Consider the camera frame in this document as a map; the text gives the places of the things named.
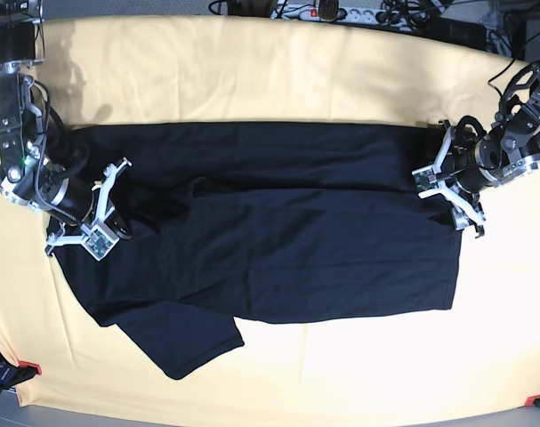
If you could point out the yellow table cloth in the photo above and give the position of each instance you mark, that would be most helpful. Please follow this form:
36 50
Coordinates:
480 357

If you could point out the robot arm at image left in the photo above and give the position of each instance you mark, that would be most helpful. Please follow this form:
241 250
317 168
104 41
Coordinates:
38 170

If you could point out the dark navy T-shirt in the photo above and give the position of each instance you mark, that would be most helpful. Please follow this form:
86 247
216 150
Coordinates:
275 222

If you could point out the black box on floor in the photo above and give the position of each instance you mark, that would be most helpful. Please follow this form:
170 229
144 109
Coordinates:
467 34

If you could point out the white power strip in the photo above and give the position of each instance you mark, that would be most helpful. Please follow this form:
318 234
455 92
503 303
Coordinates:
351 16

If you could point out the wrist camera board image right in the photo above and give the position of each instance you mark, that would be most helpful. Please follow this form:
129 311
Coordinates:
426 182

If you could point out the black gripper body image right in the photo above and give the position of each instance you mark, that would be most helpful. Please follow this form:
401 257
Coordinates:
468 180

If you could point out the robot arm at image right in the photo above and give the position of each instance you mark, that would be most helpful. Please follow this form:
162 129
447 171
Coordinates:
513 141

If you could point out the left red black clamp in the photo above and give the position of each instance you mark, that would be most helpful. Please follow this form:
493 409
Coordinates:
11 375

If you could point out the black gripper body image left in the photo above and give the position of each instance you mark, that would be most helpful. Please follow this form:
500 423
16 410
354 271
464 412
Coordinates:
76 198

